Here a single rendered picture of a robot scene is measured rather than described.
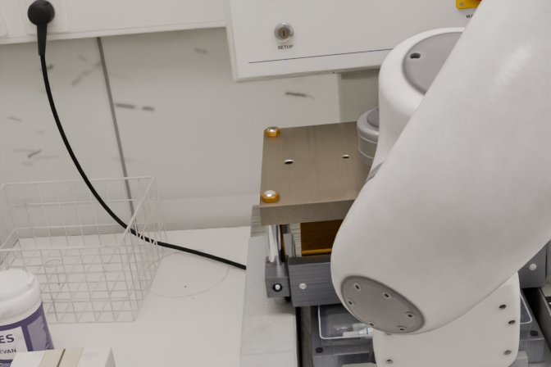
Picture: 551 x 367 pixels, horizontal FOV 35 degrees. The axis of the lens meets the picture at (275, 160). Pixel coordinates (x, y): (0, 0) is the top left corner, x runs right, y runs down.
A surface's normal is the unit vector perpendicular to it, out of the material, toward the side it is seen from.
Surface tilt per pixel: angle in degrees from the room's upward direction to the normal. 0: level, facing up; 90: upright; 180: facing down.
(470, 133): 70
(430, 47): 16
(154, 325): 0
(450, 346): 109
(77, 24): 90
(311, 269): 90
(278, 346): 0
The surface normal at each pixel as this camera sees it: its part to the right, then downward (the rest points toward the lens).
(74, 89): -0.08, 0.42
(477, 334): 0.03, 0.70
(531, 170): -0.04, 0.22
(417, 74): -0.19, -0.69
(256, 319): -0.11, -0.91
